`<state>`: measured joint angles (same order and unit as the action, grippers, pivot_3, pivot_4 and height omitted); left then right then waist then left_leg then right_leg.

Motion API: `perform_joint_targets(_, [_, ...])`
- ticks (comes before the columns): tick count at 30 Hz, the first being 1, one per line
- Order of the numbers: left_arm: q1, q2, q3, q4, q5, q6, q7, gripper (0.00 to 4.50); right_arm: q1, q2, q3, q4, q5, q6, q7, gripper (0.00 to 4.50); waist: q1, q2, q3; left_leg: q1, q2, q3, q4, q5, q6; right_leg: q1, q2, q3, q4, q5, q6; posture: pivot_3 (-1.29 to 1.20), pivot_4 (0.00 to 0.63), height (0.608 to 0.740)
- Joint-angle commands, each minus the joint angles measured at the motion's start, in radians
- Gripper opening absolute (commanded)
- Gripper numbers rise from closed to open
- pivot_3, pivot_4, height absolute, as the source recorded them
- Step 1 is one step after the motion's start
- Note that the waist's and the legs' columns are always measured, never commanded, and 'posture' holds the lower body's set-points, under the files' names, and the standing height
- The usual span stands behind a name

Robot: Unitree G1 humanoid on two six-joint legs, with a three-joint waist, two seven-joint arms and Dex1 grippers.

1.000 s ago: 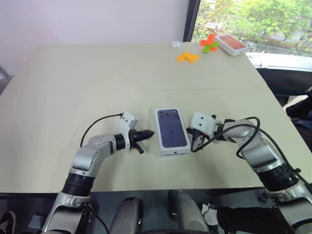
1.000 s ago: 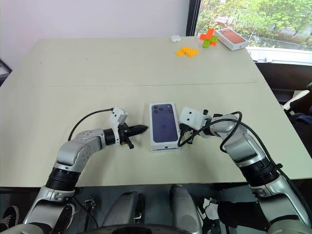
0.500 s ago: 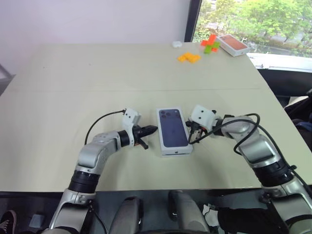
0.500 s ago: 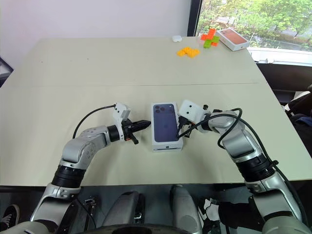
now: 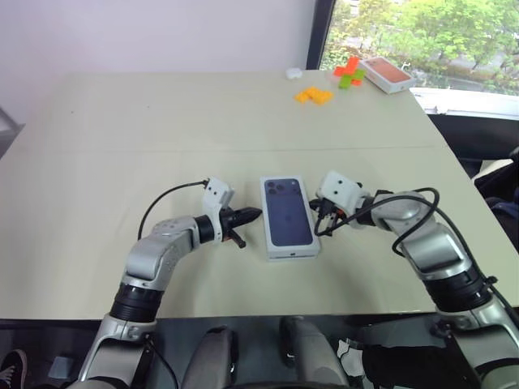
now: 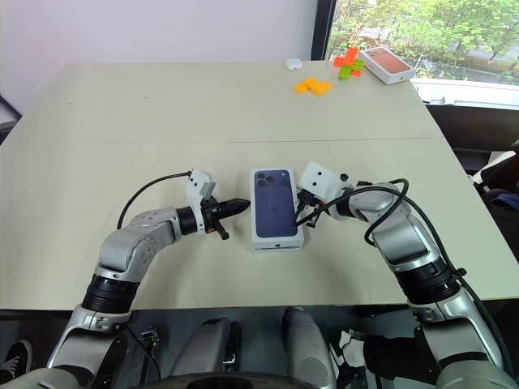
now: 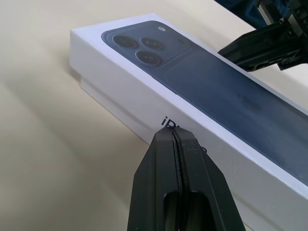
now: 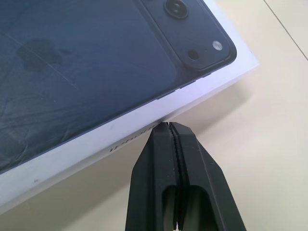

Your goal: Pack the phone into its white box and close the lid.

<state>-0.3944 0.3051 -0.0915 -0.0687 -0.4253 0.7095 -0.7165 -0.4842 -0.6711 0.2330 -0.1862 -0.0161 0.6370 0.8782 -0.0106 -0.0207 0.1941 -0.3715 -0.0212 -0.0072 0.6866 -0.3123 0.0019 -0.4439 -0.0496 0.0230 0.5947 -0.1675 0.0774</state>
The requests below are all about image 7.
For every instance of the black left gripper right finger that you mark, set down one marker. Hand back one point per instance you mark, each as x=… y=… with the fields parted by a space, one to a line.
x=204 y=187

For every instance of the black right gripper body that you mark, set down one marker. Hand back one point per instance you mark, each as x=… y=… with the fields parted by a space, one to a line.
x=298 y=21

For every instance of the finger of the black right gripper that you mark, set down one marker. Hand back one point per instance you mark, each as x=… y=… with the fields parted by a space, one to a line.
x=262 y=42
x=260 y=61

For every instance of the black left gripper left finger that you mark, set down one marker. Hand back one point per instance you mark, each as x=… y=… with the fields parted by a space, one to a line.
x=156 y=173

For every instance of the white smartphone box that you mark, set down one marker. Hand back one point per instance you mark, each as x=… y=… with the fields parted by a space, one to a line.
x=125 y=81

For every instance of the white phone box base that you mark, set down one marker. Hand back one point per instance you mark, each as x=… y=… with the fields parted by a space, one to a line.
x=108 y=101

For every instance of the dark blue object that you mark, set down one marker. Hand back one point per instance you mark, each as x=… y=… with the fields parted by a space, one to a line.
x=240 y=9

